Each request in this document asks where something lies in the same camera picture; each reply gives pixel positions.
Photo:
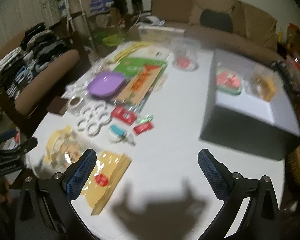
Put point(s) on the white pole rack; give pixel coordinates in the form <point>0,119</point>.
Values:
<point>81,12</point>

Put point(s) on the small green red packet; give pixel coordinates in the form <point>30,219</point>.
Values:
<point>145,118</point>

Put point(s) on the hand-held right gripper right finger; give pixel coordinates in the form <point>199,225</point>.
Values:
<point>212,177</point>

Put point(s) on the green plate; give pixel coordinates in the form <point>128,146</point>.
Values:
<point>230,90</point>

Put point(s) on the yellow white plastic bag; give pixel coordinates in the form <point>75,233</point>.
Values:
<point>130,51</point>

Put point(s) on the yellow packet with red label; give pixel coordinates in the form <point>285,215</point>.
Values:
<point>107,177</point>

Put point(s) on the tape roll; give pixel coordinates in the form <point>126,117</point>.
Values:
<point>74,103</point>

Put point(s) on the purple plate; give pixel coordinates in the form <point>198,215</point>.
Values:
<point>106,83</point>

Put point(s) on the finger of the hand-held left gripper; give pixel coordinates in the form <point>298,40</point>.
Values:
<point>5,135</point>
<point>27,145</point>

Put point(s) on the pile of colourful snack packets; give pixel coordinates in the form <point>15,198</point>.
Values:
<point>298,62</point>

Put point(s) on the green bag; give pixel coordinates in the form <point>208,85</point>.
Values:
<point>112,38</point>

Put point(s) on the grey cone-shaped item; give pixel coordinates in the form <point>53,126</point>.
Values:
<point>130,140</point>

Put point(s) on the bamboo sushi mat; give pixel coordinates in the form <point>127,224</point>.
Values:
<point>140,85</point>

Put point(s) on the white item on sofa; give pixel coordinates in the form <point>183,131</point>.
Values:
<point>150,21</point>

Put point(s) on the black long object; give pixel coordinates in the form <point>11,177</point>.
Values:
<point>286,76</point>

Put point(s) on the clear round plastic container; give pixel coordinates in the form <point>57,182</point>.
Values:
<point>186,47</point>

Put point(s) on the pile of clothes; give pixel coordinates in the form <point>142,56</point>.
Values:
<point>32,52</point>

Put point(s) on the wicker basket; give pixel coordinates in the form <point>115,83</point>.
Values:
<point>298,170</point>

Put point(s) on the clear bag with round label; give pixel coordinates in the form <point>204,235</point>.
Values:
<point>62,147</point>

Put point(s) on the clear plastic box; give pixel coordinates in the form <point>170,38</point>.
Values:
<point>256,82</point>

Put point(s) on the white pouch with bear face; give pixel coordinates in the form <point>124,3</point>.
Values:
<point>153,52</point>

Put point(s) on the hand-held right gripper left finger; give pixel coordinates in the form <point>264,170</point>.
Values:
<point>81,177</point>

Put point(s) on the black cushion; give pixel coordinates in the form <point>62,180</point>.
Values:
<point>216,21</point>

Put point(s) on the teal white round item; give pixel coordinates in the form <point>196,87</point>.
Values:
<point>117,132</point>

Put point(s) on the green seaweed package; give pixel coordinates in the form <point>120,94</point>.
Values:
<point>131,66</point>

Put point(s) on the pink flower mold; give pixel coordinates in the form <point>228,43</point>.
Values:
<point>233,81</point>
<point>222,78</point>

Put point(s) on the stack of blue packages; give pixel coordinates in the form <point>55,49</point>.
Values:
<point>102,3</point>

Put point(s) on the large red packet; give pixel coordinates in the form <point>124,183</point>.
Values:
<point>123,115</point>

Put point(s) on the yellow box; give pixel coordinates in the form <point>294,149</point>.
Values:
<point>268,90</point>

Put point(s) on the brown sofa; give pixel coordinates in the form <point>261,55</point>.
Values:
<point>255,30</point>

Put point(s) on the black speaker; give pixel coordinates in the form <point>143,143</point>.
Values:
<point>120,3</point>
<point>136,1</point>

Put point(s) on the clear plastic molds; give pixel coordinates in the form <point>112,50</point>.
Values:
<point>98,66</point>

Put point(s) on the brown armchair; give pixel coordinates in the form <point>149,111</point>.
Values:
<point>47,80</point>

